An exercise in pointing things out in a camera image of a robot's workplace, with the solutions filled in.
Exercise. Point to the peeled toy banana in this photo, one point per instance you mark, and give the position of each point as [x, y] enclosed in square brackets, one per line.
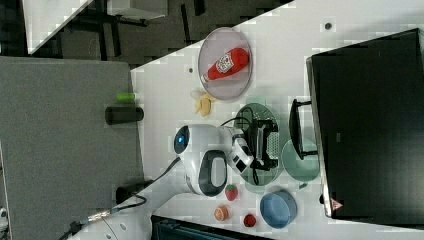
[203, 102]

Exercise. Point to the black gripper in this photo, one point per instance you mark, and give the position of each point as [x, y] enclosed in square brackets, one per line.
[256, 143]

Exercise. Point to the black cylinder lower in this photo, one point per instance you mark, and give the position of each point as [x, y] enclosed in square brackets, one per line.
[124, 192]

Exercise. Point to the grey round plate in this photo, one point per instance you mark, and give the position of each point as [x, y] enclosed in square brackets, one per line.
[216, 44]

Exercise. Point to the green cylinder object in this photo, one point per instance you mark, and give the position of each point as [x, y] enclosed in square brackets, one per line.
[126, 97]

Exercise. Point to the green mug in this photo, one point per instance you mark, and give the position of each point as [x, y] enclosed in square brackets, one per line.
[302, 170]

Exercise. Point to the silver toaster oven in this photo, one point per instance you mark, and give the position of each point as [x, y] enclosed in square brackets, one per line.
[367, 102]

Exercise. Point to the toy orange half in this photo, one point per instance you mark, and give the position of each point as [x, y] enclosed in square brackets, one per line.
[221, 213]

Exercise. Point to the blue bowl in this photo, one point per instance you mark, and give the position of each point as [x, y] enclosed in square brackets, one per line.
[278, 209]

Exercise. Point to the toy strawberry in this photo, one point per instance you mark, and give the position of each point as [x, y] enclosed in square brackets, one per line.
[231, 192]

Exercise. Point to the small red toy fruit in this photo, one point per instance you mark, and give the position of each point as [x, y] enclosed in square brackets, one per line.
[249, 220]

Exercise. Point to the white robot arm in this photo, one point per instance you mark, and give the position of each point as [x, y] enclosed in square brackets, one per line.
[204, 153]

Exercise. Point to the black cylinder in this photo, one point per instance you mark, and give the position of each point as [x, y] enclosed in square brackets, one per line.
[121, 114]
[124, 192]

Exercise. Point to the black cylinder upper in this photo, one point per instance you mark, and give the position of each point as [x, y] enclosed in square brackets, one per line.
[121, 114]

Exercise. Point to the red ketchup bottle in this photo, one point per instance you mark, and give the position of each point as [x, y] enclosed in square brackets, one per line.
[228, 64]

